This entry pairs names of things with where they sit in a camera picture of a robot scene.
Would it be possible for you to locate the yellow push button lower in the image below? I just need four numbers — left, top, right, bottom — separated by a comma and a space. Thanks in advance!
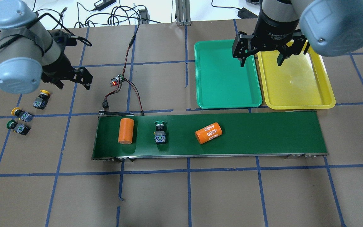
11, 107, 34, 122

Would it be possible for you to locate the plain orange cylinder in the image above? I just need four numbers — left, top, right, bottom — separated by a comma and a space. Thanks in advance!
118, 118, 134, 144

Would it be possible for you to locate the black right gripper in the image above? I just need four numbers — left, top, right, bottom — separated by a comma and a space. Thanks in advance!
232, 0, 310, 67

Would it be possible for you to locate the black usb hub box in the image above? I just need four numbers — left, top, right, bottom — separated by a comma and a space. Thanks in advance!
138, 9, 149, 24

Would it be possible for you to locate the aluminium frame post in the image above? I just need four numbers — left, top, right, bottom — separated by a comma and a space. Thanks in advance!
175, 0, 191, 27

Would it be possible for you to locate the yellow push button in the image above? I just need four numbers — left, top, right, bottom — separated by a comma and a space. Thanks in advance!
32, 90, 51, 110
11, 107, 34, 122

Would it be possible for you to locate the yellow plastic tray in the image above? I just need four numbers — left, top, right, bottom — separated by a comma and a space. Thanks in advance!
257, 47, 336, 110

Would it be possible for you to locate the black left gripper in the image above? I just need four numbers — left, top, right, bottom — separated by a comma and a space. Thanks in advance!
41, 54, 93, 90

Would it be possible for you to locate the green push button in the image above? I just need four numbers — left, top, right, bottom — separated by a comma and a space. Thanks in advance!
154, 120, 167, 145
6, 120, 31, 135

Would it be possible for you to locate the green conveyor belt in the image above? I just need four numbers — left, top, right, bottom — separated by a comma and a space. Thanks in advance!
92, 112, 328, 160

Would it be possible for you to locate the orange cylinder marked 4680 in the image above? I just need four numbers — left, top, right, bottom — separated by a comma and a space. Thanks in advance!
195, 122, 223, 144

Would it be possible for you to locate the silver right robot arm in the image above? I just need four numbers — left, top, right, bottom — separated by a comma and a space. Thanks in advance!
232, 0, 363, 67

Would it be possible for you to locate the small circuit board with wires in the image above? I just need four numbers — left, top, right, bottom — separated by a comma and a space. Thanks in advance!
102, 22, 145, 115

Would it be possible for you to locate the yellow push button upper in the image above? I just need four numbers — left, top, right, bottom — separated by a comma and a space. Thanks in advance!
32, 90, 51, 110

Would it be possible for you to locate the green plastic tray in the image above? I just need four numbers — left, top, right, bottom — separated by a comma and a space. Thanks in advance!
194, 40, 262, 109

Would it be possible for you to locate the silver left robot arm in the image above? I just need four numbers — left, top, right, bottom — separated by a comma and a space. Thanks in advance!
0, 0, 93, 94

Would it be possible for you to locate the black power adapter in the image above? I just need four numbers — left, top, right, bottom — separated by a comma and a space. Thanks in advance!
94, 0, 117, 11

